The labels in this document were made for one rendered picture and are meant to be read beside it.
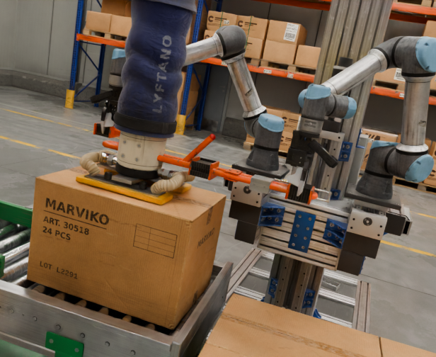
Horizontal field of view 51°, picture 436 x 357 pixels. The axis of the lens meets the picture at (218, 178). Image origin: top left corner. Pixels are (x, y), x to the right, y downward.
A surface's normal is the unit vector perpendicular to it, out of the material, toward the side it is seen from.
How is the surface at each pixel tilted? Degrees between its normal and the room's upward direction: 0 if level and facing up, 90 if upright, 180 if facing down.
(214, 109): 90
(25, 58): 90
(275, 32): 89
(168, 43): 77
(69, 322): 90
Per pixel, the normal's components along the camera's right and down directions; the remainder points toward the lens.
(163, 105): 0.62, 0.03
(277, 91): -0.33, 0.16
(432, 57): 0.45, 0.16
